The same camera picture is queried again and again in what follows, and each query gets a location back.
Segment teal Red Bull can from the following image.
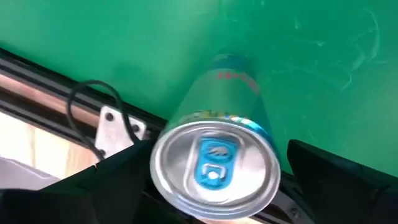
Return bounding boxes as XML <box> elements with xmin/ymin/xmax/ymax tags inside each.
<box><xmin>149</xmin><ymin>53</ymin><xmax>282</xmax><ymax>221</ymax></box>

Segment silver metal bracket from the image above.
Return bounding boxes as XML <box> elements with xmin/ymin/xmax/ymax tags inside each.
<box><xmin>94</xmin><ymin>105</ymin><xmax>147</xmax><ymax>159</ymax></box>

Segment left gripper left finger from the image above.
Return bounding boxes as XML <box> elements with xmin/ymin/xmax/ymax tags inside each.
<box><xmin>0</xmin><ymin>139</ymin><xmax>155</xmax><ymax>224</ymax></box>

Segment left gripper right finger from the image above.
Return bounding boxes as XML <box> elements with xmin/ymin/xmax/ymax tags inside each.
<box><xmin>280</xmin><ymin>139</ymin><xmax>398</xmax><ymax>224</ymax></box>

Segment black looped cable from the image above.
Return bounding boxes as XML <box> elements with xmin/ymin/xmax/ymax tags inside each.
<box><xmin>66</xmin><ymin>79</ymin><xmax>141</xmax><ymax>163</ymax></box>

